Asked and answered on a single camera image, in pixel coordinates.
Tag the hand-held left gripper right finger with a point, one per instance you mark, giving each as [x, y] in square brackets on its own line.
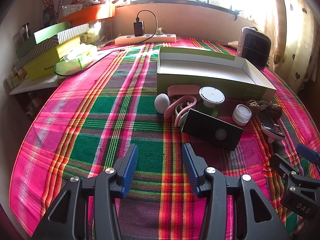
[191, 170]

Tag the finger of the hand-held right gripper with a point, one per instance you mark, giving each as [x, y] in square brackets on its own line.
[306, 152]
[295, 190]

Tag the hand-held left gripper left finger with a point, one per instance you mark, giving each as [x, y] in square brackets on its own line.
[130, 170]

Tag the white and black massager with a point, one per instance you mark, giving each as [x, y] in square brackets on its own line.
[271, 127]

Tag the black rectangular light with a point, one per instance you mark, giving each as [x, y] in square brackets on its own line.
[205, 127]

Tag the brown walnut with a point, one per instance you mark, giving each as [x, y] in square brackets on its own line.
[253, 105]
[274, 110]

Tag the pink clip hanger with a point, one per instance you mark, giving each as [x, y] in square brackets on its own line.
[168, 108]

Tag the white egg-shaped object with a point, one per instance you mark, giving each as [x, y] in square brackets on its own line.
[162, 103]

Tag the small white jar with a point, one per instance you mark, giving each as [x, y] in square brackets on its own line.
[241, 113]

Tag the white and green round stand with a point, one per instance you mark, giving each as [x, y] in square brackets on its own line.
[212, 95]

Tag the pink oval holder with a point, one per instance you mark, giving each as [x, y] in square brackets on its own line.
[182, 88]

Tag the green cardboard box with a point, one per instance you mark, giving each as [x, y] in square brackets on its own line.
[200, 80]

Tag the plaid tablecloth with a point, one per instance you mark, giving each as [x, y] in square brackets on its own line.
[75, 130]

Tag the heart print curtain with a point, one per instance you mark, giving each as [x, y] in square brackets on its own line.
[295, 42]

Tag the white and black heater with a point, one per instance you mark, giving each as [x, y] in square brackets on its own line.
[255, 47]

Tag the green tissue pack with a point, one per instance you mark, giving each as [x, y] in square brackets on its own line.
[72, 65]

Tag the white shelf board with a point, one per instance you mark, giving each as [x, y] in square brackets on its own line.
[30, 86]

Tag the white power strip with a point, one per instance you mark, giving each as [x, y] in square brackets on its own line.
[140, 39]

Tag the beige pointed object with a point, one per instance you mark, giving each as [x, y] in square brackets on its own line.
[230, 44]

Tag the yellow-green box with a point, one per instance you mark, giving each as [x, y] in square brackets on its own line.
[42, 66]

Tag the white plug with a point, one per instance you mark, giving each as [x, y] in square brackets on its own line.
[160, 32]

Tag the black charger adapter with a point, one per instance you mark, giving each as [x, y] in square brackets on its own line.
[138, 28]

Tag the green striped box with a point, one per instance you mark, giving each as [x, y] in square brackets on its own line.
[72, 32]

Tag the grey chevron box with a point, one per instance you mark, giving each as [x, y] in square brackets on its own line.
[37, 48]

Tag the black window latch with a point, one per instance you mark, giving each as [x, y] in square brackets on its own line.
[236, 15]

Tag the green box lid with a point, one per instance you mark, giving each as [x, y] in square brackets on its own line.
[50, 32]

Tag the orange box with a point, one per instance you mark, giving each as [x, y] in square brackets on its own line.
[92, 13]

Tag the dark vase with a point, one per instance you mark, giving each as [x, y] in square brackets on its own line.
[50, 17]

